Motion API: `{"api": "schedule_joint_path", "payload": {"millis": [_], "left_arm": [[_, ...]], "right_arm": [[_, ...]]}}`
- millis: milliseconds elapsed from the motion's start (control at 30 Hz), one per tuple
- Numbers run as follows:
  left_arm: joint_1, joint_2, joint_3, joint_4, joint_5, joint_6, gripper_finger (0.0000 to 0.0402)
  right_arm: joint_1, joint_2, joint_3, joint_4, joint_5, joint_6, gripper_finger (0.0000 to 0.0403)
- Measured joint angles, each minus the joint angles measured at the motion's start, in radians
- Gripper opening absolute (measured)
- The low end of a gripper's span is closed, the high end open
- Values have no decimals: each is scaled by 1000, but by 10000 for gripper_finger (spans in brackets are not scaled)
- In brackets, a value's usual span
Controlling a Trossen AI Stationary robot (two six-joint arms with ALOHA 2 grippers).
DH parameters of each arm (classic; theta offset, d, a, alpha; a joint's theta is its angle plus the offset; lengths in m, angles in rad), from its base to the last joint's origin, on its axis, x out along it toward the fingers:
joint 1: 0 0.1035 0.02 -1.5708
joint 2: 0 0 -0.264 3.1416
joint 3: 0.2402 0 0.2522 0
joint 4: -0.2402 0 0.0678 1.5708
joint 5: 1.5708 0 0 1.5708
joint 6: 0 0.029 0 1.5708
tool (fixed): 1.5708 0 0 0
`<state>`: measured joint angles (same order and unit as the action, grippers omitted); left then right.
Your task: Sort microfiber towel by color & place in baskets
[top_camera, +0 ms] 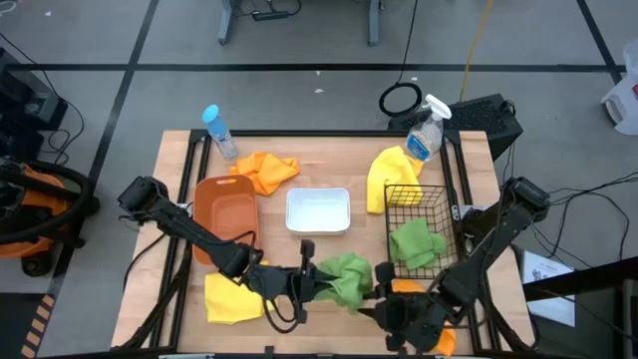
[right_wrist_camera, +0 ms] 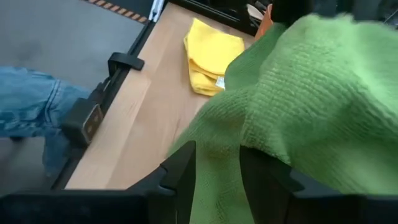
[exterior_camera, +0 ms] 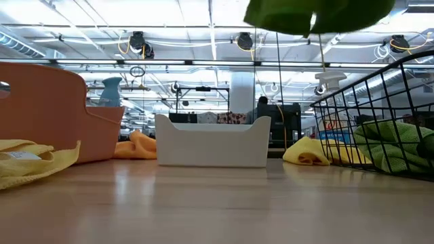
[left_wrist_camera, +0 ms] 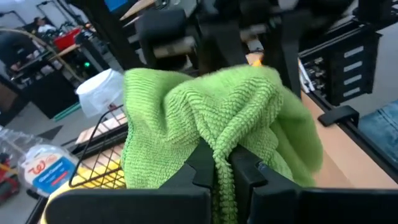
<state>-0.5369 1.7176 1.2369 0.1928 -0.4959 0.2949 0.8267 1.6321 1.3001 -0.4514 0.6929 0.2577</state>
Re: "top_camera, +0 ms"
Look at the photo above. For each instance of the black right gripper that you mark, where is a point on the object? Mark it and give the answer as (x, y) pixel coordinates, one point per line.
(409, 319)

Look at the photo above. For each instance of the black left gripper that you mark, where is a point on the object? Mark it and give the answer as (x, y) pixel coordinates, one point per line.
(289, 284)

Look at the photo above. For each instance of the green microfiber towel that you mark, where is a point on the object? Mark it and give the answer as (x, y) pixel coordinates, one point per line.
(354, 279)
(414, 244)

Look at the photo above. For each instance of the orange microfiber towel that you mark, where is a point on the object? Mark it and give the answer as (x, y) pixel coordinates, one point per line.
(446, 341)
(266, 172)

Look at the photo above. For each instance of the yellow microfiber towel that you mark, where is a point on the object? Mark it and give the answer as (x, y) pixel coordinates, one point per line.
(389, 179)
(229, 304)

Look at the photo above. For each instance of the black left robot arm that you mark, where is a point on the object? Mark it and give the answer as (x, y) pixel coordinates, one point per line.
(189, 229)

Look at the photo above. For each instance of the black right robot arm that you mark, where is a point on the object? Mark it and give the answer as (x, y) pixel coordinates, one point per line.
(493, 244)

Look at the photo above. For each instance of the white plastic basket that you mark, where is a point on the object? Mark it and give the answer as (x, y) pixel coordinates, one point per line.
(319, 212)

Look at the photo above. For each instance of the orange plastic basket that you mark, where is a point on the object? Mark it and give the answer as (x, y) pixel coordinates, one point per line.
(224, 214)

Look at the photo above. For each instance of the white paper sheet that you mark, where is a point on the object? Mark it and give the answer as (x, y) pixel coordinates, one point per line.
(541, 269)

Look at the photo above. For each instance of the clear spray bottle white trigger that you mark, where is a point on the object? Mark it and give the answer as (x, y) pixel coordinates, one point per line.
(423, 139)

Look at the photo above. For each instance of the blue-capped water bottle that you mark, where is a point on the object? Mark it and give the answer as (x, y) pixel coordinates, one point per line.
(219, 132)

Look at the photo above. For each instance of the black computer tower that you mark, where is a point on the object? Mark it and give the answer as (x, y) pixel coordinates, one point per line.
(478, 117)

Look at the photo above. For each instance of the black beam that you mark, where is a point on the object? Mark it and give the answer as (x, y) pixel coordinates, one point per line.
(588, 276)

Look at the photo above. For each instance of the black power strip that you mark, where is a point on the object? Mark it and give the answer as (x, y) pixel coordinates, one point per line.
(269, 15)

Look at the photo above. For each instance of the orange shop vacuum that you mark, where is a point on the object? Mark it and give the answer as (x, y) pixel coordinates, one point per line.
(30, 194)

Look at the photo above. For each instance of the white plastic container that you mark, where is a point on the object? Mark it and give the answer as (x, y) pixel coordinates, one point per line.
(623, 105)

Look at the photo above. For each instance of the black equipment box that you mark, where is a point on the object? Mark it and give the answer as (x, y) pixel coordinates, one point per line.
(25, 95)

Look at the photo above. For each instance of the grey desk frame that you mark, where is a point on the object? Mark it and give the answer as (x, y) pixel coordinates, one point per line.
(225, 25)

